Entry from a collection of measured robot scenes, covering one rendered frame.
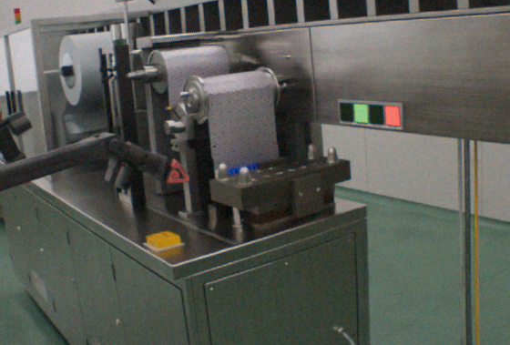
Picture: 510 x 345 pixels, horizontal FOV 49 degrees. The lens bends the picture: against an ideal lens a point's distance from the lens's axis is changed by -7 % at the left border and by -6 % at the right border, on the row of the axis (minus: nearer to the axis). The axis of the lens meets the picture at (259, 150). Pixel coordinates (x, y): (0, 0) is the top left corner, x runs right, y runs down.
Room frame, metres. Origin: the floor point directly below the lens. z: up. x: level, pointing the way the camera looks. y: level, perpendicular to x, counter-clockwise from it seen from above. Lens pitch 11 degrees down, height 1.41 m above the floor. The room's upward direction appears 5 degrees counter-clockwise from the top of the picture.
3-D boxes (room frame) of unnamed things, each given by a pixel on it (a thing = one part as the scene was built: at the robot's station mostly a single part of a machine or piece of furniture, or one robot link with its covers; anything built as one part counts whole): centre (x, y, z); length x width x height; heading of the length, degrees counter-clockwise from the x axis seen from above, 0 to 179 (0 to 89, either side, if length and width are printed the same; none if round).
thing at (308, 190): (1.64, -0.12, 0.96); 0.10 x 0.03 x 0.11; 125
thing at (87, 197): (2.56, 0.68, 0.88); 2.52 x 0.66 x 0.04; 35
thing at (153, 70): (1.96, 0.34, 1.33); 0.06 x 0.06 x 0.06; 35
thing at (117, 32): (2.42, 0.50, 1.50); 0.14 x 0.14 x 0.06
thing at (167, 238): (1.50, 0.28, 0.91); 0.07 x 0.07 x 0.02; 35
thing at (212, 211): (1.79, 0.04, 0.92); 0.28 x 0.04 x 0.04; 125
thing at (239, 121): (1.78, 0.04, 1.17); 0.23 x 0.01 x 0.18; 125
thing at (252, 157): (1.79, 0.04, 1.03); 0.23 x 0.01 x 0.09; 125
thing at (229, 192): (1.71, -0.06, 1.00); 0.40 x 0.16 x 0.06; 125
